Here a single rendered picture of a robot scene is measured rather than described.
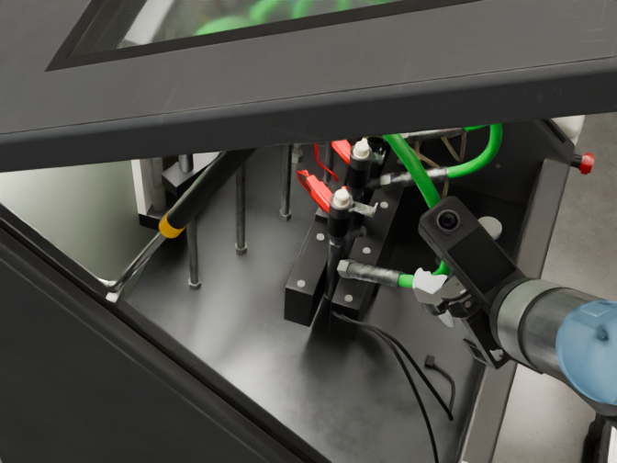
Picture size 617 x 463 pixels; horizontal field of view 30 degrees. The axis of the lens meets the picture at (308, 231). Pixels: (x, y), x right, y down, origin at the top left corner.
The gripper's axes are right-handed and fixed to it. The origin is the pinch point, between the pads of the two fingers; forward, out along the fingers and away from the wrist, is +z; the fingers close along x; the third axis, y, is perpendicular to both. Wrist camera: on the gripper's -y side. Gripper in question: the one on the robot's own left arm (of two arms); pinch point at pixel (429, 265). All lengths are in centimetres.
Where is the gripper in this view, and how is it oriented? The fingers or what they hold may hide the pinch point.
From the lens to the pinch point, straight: 120.7
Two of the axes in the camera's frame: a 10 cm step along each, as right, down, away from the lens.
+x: 8.0, -5.8, 1.8
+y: 5.2, 8.1, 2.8
